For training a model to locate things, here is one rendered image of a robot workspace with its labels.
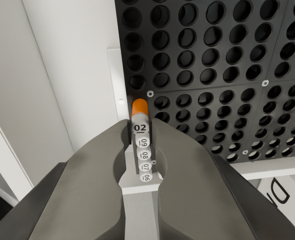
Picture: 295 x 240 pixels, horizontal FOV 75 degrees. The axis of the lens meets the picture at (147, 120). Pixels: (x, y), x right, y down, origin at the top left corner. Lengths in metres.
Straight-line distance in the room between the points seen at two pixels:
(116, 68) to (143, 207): 1.74
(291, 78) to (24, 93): 0.21
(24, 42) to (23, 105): 0.05
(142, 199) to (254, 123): 1.64
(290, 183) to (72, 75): 0.33
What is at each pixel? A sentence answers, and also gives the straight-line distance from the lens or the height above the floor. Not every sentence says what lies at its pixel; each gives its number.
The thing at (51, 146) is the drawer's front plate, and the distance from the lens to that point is 0.21.
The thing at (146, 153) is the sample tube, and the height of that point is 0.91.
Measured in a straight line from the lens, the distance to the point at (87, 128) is 0.25.
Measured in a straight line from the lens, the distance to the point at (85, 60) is 0.21.
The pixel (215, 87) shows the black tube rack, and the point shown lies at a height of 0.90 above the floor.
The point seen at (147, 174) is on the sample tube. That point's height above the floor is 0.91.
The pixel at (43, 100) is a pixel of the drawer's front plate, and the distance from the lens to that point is 0.21.
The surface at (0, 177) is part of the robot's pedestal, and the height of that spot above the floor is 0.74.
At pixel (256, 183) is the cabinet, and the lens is 0.48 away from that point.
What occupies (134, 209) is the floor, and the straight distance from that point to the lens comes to 1.90.
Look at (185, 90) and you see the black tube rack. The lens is 0.16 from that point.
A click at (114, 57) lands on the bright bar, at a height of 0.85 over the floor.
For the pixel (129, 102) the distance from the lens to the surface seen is 0.15.
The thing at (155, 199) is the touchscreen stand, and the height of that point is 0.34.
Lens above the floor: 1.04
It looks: 57 degrees down
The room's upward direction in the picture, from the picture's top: 170 degrees clockwise
